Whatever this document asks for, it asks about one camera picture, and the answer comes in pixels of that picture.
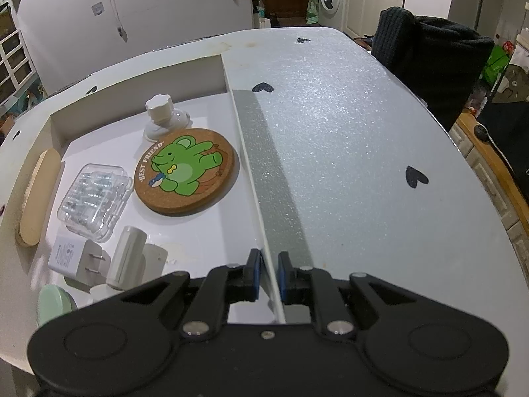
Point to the white drawer unit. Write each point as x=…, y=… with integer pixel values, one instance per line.
x=12, y=66

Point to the cork coaster with green bear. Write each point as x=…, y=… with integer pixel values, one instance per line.
x=186, y=171

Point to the pale green plastic bag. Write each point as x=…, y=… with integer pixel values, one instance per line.
x=313, y=8

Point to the white suction knob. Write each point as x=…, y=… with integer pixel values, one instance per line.
x=163, y=111

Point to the bright green shopping bag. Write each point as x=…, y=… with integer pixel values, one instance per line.
x=497, y=64

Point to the chair with black cloth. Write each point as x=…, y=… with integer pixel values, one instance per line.
x=430, y=64

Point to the wall outlet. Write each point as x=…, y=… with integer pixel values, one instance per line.
x=97, y=8

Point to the white storage box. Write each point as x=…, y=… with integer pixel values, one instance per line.
x=198, y=231

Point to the wooden stick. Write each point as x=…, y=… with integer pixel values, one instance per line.
x=39, y=198

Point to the wood-topped low cabinet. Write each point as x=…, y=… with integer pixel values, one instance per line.
x=496, y=182

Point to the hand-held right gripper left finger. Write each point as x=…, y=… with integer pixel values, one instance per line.
x=254, y=275

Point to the cream plastic cylinder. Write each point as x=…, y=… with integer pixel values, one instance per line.
x=128, y=256

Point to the clear plastic case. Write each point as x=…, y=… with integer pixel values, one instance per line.
x=95, y=202

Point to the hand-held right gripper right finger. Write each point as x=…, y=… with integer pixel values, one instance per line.
x=283, y=276

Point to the black round knob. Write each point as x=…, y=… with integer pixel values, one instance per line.
x=482, y=132

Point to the white charger plug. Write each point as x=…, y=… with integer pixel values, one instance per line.
x=72, y=256

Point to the white lower kitchen cabinets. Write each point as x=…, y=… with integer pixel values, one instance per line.
x=376, y=0

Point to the round pale green tin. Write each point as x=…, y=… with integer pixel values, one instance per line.
x=53, y=304

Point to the white mop pole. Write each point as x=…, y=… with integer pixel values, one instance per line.
x=479, y=2

